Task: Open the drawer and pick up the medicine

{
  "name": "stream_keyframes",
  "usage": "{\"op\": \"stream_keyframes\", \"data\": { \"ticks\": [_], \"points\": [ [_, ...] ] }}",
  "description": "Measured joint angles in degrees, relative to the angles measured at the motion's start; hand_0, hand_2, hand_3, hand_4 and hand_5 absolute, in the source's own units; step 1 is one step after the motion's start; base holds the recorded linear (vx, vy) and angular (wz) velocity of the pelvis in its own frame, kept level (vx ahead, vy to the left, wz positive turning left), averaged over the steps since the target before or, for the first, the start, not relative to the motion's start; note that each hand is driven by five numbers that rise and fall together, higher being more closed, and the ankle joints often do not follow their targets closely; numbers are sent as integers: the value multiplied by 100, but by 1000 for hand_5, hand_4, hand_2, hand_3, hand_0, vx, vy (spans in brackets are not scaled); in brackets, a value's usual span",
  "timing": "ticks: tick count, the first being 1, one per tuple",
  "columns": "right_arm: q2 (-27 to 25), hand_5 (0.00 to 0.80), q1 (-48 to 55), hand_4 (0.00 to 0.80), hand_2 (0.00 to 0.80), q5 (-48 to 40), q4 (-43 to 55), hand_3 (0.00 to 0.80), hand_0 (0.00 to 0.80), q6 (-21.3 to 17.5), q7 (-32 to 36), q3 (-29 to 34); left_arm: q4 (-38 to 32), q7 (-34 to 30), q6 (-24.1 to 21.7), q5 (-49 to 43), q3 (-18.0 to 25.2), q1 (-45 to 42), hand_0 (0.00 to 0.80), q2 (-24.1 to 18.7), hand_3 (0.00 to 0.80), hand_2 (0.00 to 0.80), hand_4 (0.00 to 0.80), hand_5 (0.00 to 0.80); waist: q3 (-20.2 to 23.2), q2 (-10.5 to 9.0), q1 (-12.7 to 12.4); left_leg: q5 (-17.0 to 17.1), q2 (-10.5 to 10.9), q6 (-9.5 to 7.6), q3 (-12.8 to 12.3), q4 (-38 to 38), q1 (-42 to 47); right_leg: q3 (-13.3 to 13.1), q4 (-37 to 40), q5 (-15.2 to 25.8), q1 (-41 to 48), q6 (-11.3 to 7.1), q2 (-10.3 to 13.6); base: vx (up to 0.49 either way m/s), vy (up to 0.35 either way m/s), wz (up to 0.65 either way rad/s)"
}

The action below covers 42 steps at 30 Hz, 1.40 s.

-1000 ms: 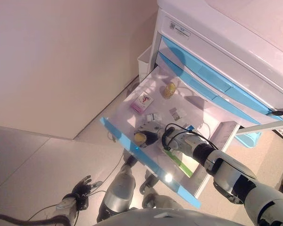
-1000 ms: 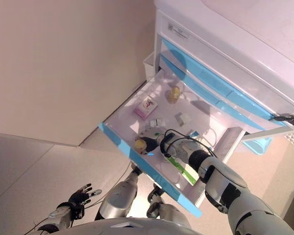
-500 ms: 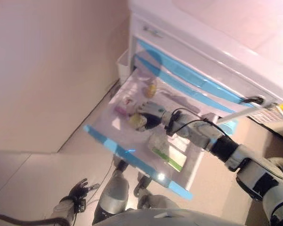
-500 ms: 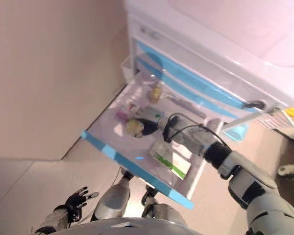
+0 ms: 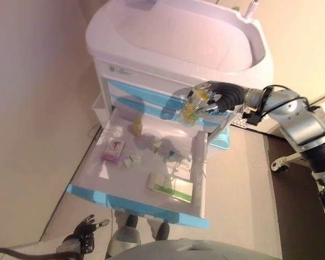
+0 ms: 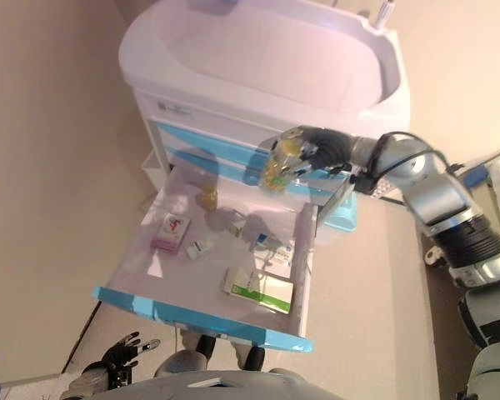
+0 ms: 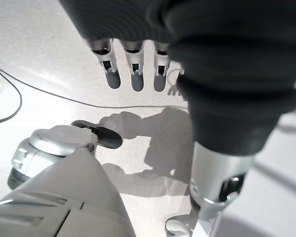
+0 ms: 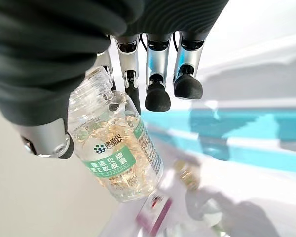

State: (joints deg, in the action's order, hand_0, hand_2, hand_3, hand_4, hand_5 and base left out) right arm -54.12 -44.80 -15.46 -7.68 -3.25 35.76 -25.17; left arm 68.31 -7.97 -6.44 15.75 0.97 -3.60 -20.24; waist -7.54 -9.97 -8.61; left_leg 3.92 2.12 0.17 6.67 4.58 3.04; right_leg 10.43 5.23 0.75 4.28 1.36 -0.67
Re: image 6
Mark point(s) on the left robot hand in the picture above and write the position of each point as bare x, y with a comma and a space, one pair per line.
123, 354

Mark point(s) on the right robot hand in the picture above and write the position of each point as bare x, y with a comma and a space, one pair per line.
325, 150

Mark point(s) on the clear bottle yellow capsules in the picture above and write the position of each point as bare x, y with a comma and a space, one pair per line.
277, 175

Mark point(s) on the blue drawer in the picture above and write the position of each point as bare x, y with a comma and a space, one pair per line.
229, 165
216, 139
183, 283

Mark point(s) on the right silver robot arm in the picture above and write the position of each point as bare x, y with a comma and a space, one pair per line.
437, 200

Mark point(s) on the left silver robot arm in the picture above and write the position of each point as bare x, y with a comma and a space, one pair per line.
87, 381

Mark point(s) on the blue front closed drawer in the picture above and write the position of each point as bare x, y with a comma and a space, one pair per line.
229, 165
216, 139

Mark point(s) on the white blue medicine box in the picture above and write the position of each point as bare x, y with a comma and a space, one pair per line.
279, 254

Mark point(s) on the small grey medicine box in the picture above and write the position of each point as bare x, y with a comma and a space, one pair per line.
237, 229

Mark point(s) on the small white medicine box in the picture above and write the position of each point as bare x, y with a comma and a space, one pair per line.
200, 250

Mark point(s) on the pink white medicine box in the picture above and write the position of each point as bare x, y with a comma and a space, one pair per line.
171, 233

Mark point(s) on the green white medicine box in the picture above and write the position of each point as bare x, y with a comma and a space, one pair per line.
254, 291

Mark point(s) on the left robot leg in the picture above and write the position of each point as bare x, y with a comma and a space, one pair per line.
187, 360

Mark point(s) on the robot leg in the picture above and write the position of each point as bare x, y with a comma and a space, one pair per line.
252, 358
187, 360

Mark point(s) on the blister pack of pills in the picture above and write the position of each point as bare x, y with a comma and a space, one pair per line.
384, 187

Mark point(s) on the light blue waste bin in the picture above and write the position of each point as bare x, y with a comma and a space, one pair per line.
341, 218

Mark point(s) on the white medical cart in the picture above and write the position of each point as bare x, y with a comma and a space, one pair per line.
254, 62

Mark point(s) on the small yellow pill bottle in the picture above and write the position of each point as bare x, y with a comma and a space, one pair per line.
208, 199

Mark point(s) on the right robot leg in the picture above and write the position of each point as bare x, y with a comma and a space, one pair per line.
252, 358

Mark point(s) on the white pen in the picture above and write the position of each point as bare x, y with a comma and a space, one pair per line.
383, 14

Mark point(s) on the small white caster wheel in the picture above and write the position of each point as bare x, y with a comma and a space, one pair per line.
433, 255

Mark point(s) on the grey robot torso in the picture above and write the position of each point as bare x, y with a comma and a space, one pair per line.
275, 387

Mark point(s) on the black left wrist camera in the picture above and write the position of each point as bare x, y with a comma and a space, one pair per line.
124, 378

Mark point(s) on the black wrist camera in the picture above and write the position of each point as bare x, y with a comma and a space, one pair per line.
366, 184
124, 378

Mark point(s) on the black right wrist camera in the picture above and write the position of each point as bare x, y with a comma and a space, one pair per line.
366, 184

